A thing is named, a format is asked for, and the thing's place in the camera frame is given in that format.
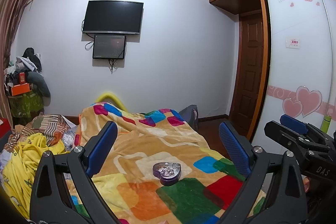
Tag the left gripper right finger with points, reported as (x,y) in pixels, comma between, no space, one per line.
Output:
(238,148)

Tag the white wardrobe sliding door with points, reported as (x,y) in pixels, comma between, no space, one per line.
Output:
(301,80)

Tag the small wall monitor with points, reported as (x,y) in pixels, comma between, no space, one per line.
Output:
(109,47)

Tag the large black wall television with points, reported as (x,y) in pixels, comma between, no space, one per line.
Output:
(113,17)

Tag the dark bag behind bed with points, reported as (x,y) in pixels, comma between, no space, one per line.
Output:
(190,115)

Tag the striped pink curtain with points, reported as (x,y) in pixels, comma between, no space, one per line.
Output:
(11,14)

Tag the striped patterned cloth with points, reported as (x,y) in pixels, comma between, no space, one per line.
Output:
(52,126)

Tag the yellow cloth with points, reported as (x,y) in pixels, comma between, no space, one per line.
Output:
(20,171)

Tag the brown wooden door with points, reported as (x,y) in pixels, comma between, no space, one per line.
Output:
(250,61)

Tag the yellow curved bed headboard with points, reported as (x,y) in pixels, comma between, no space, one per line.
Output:
(110,97)

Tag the purple heart-shaped tin box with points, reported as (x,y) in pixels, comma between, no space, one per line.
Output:
(168,173)

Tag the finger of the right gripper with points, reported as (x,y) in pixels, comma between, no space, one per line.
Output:
(285,137)
(293,124)

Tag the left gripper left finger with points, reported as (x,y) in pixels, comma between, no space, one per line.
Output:
(98,148)

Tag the pile of clothes and boxes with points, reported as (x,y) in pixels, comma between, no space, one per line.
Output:
(25,86)

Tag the colourful patchwork fleece blanket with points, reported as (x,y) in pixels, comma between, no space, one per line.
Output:
(208,184)

